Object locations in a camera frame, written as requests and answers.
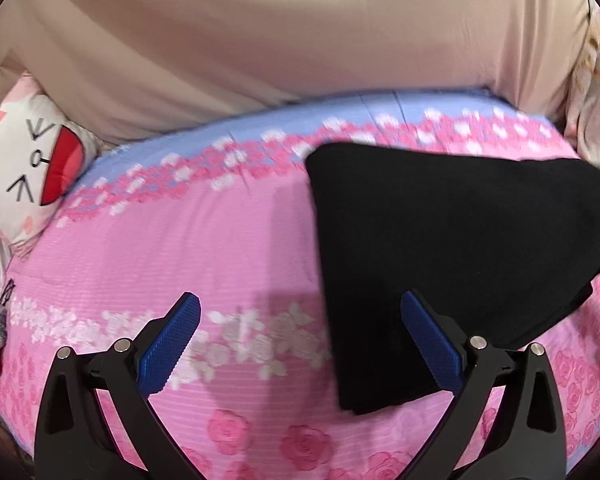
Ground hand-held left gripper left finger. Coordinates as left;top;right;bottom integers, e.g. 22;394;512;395
34;292;216;480

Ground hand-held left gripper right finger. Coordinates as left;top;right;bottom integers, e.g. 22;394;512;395
400;289;567;480

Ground black pants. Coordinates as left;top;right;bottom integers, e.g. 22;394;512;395
305;142;600;417

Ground pink floral bedsheet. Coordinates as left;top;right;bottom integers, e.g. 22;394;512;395
2;89;600;480

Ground cat face pillow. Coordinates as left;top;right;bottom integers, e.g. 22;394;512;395
0;72;100;253

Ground pale floral cloth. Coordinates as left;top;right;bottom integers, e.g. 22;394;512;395
562;5;600;181

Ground beige cloth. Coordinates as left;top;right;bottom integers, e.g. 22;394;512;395
0;0;597;150

